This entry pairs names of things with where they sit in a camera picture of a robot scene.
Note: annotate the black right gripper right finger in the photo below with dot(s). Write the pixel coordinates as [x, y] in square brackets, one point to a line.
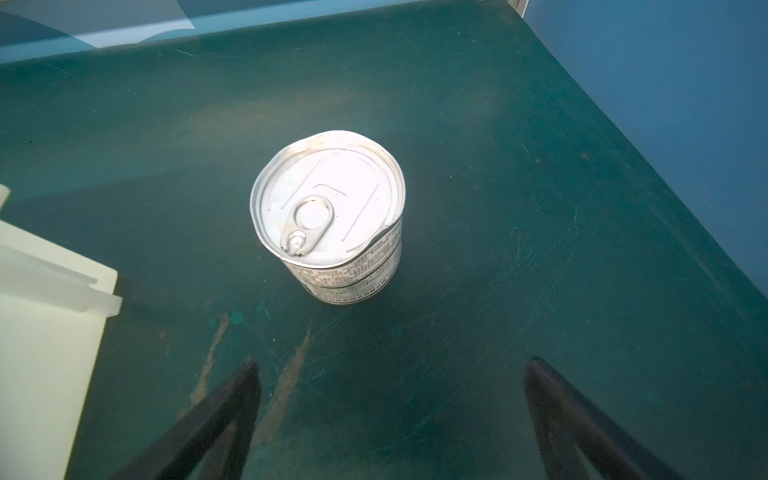
[568, 427]

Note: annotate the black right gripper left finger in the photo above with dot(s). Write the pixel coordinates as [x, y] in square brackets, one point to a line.
[216, 433]

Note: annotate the white right sorting bin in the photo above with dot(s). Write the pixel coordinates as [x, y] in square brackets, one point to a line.
[55, 304]

